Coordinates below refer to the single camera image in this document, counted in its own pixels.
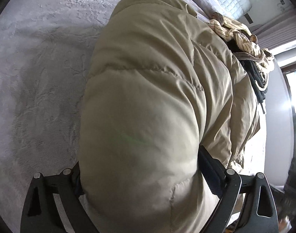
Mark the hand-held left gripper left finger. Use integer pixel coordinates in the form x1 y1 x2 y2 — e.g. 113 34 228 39
20 161 97 233

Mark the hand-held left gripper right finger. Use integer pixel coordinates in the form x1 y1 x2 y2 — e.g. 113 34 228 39
198 146 279 233

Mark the beige puffer jacket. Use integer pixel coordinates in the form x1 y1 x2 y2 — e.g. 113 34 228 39
77 0 261 233

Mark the black clothes pile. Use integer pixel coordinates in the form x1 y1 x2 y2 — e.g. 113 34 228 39
232 46 268 114

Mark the dark cloth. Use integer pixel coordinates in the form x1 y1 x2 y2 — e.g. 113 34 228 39
277 159 296 233

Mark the lavender bed blanket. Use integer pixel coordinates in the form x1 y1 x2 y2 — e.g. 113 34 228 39
0 0 292 233

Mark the large cream striped garment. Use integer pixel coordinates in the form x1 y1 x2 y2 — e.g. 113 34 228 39
209 12 276 95

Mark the grey curtain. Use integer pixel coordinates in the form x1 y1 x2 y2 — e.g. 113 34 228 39
253 17 296 54

